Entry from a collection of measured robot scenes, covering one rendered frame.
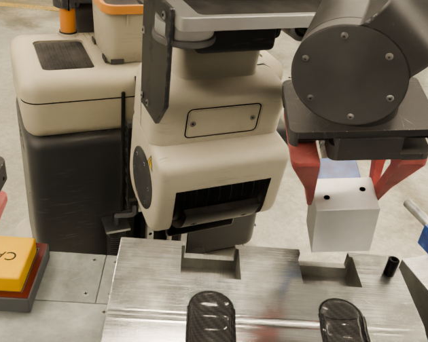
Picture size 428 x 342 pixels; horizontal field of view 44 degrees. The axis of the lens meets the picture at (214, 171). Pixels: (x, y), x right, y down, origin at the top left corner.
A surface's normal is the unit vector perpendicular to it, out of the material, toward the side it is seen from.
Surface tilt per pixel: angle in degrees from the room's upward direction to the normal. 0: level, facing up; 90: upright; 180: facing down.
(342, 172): 14
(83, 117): 90
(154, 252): 0
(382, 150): 99
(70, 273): 0
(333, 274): 90
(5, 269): 0
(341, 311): 8
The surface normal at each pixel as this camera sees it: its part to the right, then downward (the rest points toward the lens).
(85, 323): 0.11, -0.83
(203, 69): 0.36, 0.65
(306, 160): -0.04, -0.73
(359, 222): 0.00, 0.69
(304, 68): -0.36, 0.65
